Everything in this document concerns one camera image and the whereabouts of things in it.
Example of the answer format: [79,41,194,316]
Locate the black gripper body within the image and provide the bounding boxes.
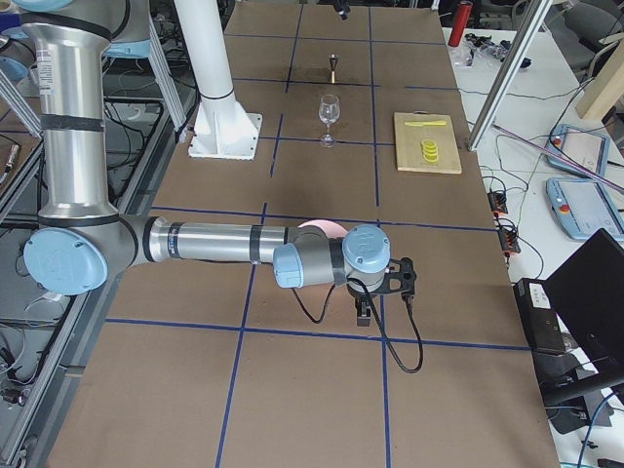
[347,284,373,312]

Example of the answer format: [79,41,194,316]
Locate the steel double jigger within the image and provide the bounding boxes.
[329,54,339,84]

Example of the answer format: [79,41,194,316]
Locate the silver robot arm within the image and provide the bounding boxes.
[20,1,390,304]

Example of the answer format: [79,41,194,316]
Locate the clear wine glass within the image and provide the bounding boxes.
[318,94,340,147]

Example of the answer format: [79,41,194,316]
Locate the pink bowl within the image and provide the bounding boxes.
[298,219,347,239]

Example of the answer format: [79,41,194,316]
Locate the wooden cutting board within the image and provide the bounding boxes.
[394,112,462,175]

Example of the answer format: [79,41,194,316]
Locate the yellow plastic knife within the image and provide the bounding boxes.
[404,120,447,128]

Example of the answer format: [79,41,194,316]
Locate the black monitor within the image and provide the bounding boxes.
[544,229,623,367]

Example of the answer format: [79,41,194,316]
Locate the blue teach pendant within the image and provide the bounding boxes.
[546,177,623,242]
[546,124,609,176]

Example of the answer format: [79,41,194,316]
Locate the metal rod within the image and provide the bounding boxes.
[492,124,624,194]

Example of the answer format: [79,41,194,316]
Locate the clear plastic bag with parts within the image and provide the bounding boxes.
[449,33,512,67]

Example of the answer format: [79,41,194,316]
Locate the red metal bottle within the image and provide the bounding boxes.
[448,0,473,48]

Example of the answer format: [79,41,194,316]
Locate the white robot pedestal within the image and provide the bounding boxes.
[175,0,262,160]

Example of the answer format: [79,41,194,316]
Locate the wooden post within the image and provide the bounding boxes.
[576,32,624,120]

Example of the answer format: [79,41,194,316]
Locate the aluminium frame post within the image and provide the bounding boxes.
[467,0,552,151]

